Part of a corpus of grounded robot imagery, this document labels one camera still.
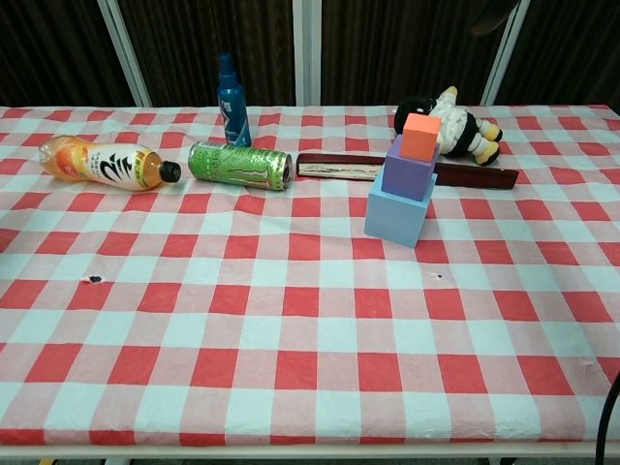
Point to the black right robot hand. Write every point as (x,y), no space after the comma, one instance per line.
(491,14)

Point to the orange cube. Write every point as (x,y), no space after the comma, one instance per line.
(419,140)

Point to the purple cube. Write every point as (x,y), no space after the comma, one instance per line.
(404,176)

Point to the black and white plush doll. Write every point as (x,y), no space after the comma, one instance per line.
(460,131)

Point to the dark red book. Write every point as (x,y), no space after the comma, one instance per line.
(339,167)

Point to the light blue cube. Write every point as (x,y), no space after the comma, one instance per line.
(394,218)

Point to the blue spray bottle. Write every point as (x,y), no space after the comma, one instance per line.
(232,111)

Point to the green energy drink can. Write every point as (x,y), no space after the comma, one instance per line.
(237,164)

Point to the red white checkered tablecloth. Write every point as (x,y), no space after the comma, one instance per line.
(242,315)

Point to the orange drink bottle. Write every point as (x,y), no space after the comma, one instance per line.
(106,164)

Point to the white frame post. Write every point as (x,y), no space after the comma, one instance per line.
(307,48)
(123,48)
(501,58)

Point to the white table edge frame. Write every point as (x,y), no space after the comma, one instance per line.
(290,455)

